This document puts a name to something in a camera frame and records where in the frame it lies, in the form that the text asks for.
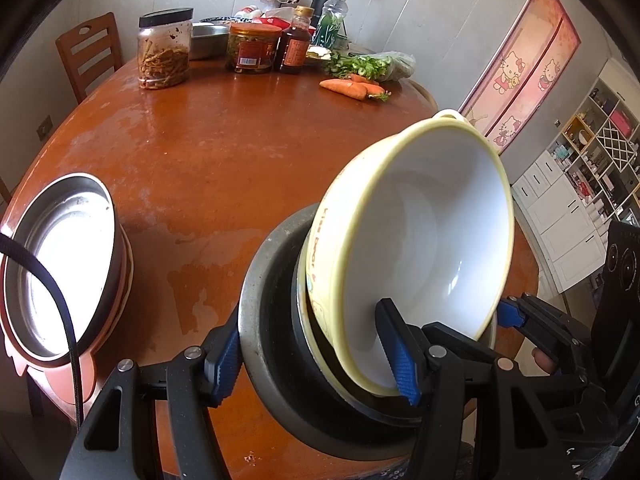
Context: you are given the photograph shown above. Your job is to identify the red-label sauce jar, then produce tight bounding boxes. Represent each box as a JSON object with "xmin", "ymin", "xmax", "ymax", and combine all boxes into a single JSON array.
[{"xmin": 226, "ymin": 23, "xmax": 281, "ymax": 74}]

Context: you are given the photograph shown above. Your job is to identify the orange animal-shaped plate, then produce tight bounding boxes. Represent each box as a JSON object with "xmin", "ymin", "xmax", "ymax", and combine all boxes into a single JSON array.
[{"xmin": 0, "ymin": 228, "xmax": 136, "ymax": 424}]

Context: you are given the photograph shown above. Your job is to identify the yellow white ceramic bowl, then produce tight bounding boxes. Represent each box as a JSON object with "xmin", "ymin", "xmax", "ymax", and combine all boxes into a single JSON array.
[{"xmin": 306, "ymin": 110, "xmax": 514, "ymax": 396}]

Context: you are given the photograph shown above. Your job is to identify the round steel pan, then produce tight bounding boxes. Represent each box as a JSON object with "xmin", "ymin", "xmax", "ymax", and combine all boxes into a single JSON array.
[{"xmin": 3, "ymin": 172, "xmax": 124, "ymax": 367}]

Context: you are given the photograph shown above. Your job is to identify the clear bottle green contents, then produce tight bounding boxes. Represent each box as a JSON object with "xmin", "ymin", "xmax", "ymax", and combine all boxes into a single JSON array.
[{"xmin": 311, "ymin": 0, "xmax": 348, "ymax": 49}]

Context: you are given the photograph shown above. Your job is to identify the hello kitty curtain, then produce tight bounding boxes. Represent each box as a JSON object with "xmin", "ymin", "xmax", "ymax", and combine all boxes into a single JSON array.
[{"xmin": 460, "ymin": 0, "xmax": 580, "ymax": 153}]

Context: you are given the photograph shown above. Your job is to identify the yellow shell-shaped plate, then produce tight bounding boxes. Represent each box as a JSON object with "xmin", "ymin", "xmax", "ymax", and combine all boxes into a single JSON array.
[{"xmin": 119, "ymin": 229, "xmax": 134, "ymax": 311}]

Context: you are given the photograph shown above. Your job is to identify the clear jar black lid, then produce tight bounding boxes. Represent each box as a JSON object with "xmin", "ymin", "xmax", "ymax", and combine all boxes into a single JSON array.
[{"xmin": 137, "ymin": 8, "xmax": 193, "ymax": 90}]

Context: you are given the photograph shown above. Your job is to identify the low wall socket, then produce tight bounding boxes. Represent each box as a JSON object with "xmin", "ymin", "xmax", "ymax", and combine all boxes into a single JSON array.
[{"xmin": 37, "ymin": 115, "xmax": 53, "ymax": 142}]

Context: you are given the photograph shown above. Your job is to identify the dark sauce bottle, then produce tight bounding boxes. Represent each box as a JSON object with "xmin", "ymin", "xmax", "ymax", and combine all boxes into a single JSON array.
[{"xmin": 274, "ymin": 6, "xmax": 314, "ymax": 74}]

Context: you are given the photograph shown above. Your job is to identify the large steel bowl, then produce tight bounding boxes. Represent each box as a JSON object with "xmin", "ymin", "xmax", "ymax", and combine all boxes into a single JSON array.
[{"xmin": 292, "ymin": 242, "xmax": 497, "ymax": 427}]

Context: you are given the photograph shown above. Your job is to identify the small dish of food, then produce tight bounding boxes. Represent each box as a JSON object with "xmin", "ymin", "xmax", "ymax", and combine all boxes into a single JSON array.
[{"xmin": 305, "ymin": 46, "xmax": 332, "ymax": 65}]

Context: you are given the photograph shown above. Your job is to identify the brown slatted wooden chair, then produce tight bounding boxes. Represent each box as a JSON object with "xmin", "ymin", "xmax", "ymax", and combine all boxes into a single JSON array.
[{"xmin": 55, "ymin": 12, "xmax": 124, "ymax": 103}]

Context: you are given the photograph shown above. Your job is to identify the wooden chair far side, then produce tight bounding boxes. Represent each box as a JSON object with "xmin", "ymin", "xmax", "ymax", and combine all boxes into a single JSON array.
[{"xmin": 408, "ymin": 79, "xmax": 439, "ymax": 112}]

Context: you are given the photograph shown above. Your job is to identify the person's hand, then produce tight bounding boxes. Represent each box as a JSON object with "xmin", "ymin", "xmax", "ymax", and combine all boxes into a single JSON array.
[{"xmin": 532, "ymin": 348, "xmax": 558, "ymax": 375}]

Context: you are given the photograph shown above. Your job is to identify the black cable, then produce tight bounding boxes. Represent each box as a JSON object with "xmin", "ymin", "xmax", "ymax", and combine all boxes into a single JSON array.
[{"xmin": 0, "ymin": 232, "xmax": 86, "ymax": 428}]

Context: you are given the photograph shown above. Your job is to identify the bag of green vegetables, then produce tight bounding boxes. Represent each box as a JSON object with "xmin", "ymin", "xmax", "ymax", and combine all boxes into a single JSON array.
[{"xmin": 324, "ymin": 51, "xmax": 416, "ymax": 82}]

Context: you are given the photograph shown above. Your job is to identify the white shelf cabinet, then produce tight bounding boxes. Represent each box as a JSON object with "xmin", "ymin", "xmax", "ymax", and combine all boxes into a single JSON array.
[{"xmin": 512, "ymin": 58, "xmax": 639, "ymax": 292}]

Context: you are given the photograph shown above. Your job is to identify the carrot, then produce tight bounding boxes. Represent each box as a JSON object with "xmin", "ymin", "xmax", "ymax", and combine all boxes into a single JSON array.
[
  {"xmin": 319, "ymin": 79, "xmax": 369, "ymax": 101},
  {"xmin": 347, "ymin": 74, "xmax": 390, "ymax": 102}
]

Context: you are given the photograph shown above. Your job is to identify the steel basin behind jars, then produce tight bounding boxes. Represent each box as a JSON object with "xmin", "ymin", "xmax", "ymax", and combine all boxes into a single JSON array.
[{"xmin": 190, "ymin": 22, "xmax": 230, "ymax": 61}]

